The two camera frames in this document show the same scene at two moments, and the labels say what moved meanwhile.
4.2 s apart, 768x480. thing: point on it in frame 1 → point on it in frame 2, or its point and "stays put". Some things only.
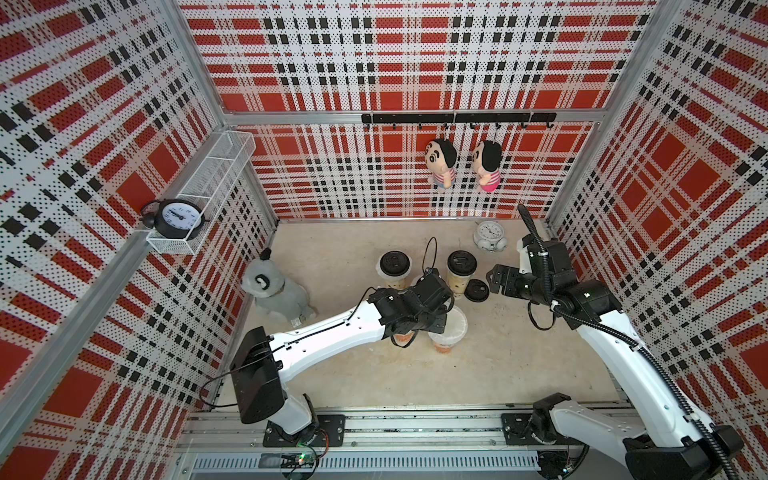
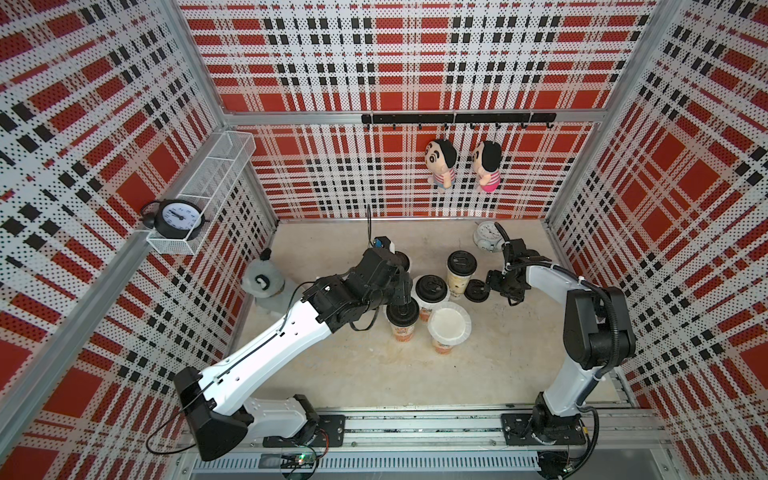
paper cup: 443,348 stays put
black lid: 462,263 stays put
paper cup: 403,340 stays put
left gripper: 438,324 → 401,283
